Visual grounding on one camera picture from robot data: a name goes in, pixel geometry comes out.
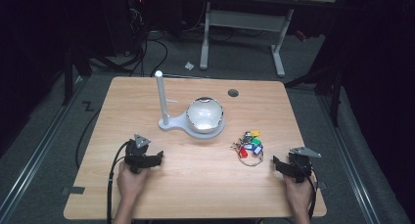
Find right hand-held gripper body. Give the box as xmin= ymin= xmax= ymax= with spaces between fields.
xmin=286 ymin=146 xmax=323 ymax=184

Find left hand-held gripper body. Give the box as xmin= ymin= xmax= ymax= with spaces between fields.
xmin=123 ymin=133 xmax=153 ymax=175

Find key bunch with coloured tags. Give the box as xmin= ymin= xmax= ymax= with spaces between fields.
xmin=230 ymin=129 xmax=265 ymax=168

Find person's right hand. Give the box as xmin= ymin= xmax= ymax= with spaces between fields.
xmin=282 ymin=175 xmax=316 ymax=216

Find person's left hand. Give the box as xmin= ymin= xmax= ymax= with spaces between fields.
xmin=115 ymin=160 xmax=152 ymax=202

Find white stand with pole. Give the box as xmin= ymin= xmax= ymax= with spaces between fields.
xmin=154 ymin=69 xmax=227 ymax=141

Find silver metal bowl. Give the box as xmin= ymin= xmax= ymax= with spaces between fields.
xmin=185 ymin=96 xmax=226 ymax=135

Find black tape strip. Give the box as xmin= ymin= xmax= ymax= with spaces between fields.
xmin=61 ymin=186 xmax=86 ymax=196

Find black metal stand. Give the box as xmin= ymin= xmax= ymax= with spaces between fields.
xmin=61 ymin=42 xmax=94 ymax=107
xmin=283 ymin=62 xmax=345 ymax=128

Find dark computer tower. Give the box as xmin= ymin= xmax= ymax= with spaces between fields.
xmin=100 ymin=0 xmax=150 ymax=57

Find white-framed desk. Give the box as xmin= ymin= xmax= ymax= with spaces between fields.
xmin=199 ymin=0 xmax=338 ymax=79

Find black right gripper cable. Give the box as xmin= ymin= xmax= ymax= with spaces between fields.
xmin=300 ymin=161 xmax=319 ymax=219

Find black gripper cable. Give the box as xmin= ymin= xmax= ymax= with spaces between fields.
xmin=106 ymin=140 xmax=131 ymax=224
xmin=300 ymin=161 xmax=319 ymax=219

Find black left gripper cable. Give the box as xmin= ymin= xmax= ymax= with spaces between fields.
xmin=106 ymin=140 xmax=131 ymax=224

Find metal floor rail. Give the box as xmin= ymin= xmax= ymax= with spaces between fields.
xmin=316 ymin=93 xmax=381 ymax=224
xmin=0 ymin=76 xmax=86 ymax=220

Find black cable beside table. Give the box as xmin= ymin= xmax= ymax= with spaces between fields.
xmin=74 ymin=107 xmax=103 ymax=170

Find black floor cables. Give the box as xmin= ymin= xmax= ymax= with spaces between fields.
xmin=128 ymin=8 xmax=169 ymax=77

